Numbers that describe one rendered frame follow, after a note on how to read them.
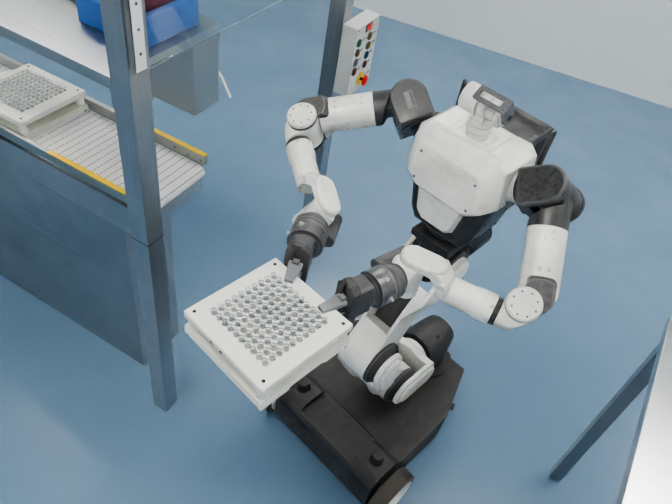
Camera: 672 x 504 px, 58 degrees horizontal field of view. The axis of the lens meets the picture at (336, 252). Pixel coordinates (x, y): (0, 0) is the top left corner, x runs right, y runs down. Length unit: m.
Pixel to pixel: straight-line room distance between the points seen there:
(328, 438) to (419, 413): 0.36
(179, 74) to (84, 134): 0.47
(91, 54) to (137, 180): 0.30
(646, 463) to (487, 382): 1.17
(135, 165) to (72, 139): 0.53
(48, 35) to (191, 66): 0.33
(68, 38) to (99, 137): 0.50
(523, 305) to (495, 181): 0.29
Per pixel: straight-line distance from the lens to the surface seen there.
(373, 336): 1.74
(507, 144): 1.50
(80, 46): 1.55
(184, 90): 1.70
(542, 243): 1.39
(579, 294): 3.17
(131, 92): 1.40
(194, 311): 1.24
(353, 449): 2.09
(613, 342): 3.05
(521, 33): 5.08
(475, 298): 1.36
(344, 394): 2.22
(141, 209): 1.60
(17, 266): 2.70
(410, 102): 1.57
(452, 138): 1.47
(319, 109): 1.59
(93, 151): 1.96
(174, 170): 1.86
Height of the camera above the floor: 2.03
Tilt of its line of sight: 44 degrees down
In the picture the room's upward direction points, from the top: 11 degrees clockwise
